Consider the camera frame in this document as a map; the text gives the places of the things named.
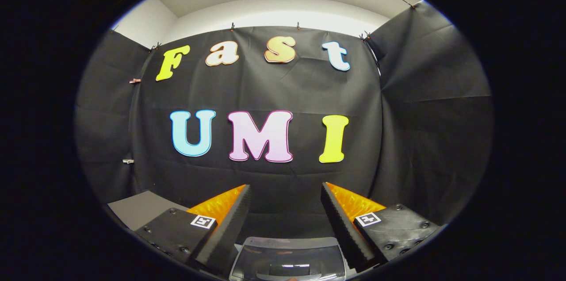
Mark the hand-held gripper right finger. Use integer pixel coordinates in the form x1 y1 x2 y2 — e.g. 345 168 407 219
321 181 440 273

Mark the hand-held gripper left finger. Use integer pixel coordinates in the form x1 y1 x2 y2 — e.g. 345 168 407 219
135 184 251 275

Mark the dark washing machine lid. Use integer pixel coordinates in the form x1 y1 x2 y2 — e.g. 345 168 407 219
229 237 348 281

